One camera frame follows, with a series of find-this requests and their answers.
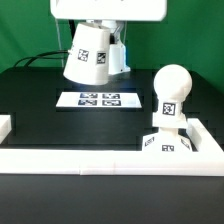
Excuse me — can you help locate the white block left edge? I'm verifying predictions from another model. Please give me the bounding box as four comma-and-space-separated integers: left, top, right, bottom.
0, 115, 12, 144

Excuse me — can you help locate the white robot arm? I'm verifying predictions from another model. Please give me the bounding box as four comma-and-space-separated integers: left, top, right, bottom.
50, 0, 167, 75

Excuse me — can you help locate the white lamp bulb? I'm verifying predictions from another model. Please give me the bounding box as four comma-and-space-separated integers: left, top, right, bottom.
152, 64, 192, 129

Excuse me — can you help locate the white lamp shade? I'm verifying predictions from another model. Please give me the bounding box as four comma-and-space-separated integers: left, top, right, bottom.
63, 22, 110, 85

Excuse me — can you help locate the white L-shaped border frame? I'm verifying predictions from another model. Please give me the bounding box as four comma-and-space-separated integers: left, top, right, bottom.
0, 119, 224, 176

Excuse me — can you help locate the black cable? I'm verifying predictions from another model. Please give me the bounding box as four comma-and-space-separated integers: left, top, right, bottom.
13, 49, 73, 68

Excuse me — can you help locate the white marker board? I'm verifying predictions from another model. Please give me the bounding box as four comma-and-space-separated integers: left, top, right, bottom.
56, 92, 141, 108

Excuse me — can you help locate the white lamp base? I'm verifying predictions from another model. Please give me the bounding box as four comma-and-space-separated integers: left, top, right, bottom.
142, 128, 192, 152

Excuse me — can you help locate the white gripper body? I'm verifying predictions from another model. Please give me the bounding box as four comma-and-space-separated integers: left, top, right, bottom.
50, 0, 167, 21

